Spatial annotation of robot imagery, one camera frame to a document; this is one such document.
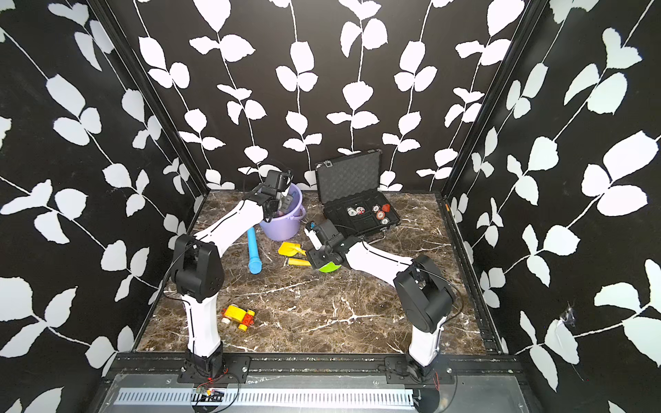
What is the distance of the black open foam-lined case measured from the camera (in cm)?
105

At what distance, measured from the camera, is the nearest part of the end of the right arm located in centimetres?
66

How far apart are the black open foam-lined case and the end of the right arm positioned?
281mm
